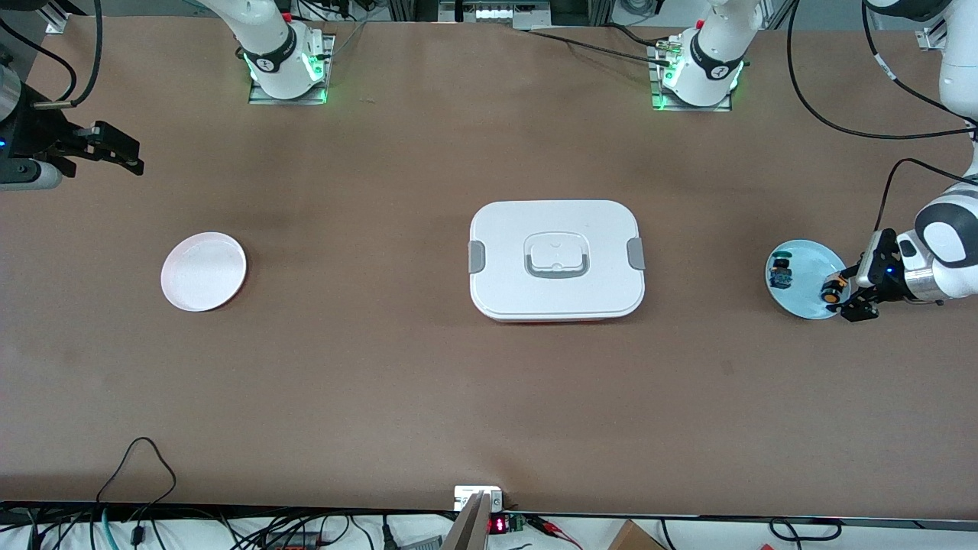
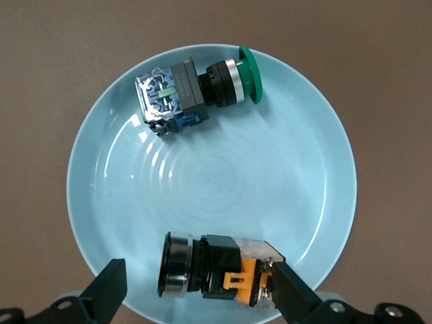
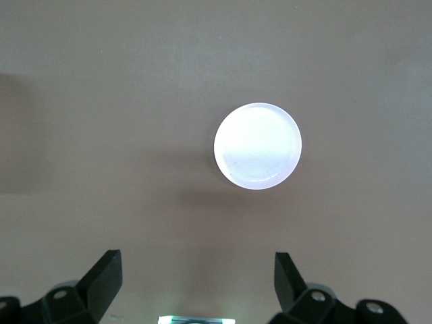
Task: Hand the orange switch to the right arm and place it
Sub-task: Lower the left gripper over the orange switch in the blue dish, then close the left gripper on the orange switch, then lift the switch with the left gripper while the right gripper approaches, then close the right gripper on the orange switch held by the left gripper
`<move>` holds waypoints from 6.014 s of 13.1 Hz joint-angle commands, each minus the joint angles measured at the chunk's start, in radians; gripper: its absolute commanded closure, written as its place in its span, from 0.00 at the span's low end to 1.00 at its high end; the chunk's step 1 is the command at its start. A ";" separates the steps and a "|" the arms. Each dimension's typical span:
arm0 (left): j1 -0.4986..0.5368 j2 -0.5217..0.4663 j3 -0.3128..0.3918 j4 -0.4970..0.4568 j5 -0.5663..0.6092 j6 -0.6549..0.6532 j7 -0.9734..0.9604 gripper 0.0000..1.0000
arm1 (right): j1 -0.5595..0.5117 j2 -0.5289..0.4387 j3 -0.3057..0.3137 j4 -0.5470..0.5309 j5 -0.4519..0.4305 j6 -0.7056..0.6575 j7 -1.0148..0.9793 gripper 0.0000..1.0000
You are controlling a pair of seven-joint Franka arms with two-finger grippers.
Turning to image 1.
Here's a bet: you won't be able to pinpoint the thin black looped cable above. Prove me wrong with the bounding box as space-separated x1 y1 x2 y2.
96 437 178 520

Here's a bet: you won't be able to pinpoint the white metal bracket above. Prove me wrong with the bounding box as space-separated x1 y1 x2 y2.
454 486 504 513

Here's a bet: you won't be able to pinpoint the black cable to arm base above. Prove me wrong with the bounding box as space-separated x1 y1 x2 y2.
523 24 673 66

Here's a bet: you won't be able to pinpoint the silver metal bracket with lights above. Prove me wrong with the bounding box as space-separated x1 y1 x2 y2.
439 0 552 31

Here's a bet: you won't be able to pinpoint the red clip wires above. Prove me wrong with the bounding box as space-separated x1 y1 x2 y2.
527 516 583 550

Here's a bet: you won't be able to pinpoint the white lunch box grey clips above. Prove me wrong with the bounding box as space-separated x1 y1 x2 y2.
468 200 646 323

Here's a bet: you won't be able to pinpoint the aluminium frame corner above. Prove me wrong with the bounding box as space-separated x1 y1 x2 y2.
31 0 85 35

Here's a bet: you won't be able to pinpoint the aluminium profile bar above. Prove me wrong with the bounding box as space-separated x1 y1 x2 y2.
439 491 494 550

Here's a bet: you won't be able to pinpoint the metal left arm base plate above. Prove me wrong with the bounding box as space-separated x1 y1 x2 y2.
648 38 734 113

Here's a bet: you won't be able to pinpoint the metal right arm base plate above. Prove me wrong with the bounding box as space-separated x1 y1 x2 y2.
248 34 335 105

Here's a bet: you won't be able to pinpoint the black cable coil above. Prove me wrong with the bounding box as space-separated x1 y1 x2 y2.
768 518 843 548

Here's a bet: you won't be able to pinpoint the aluminium rail with perforated strip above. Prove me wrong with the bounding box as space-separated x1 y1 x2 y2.
915 15 952 53

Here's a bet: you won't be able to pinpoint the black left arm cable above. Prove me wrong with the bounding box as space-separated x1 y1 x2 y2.
785 0 978 234

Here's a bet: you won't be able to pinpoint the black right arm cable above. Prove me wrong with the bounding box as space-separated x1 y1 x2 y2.
0 0 105 110

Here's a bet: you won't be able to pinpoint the pink round plate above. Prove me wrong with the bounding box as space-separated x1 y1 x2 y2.
160 231 248 312

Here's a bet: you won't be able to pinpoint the light blue round plate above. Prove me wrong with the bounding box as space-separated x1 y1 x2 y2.
765 239 852 320

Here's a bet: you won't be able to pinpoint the brown cardboard box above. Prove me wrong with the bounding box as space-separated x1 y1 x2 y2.
607 519 665 550

